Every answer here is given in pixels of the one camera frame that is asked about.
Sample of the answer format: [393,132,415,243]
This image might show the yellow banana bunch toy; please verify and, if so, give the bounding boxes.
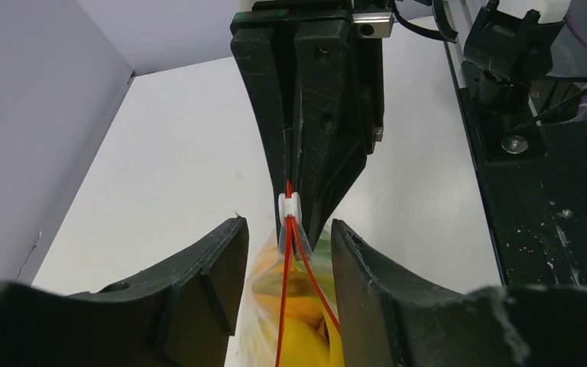
[255,314,345,366]

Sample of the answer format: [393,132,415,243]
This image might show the clear zip bag red zipper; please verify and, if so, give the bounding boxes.
[238,184,345,366]

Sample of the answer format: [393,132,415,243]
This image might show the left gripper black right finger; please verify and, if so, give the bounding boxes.
[331,219,587,366]

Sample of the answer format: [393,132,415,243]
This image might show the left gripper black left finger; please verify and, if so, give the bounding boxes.
[0,216,249,366]

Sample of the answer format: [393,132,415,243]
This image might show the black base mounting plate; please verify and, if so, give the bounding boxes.
[446,45,587,286]

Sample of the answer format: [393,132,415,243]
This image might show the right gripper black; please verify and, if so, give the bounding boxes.
[230,1,394,245]

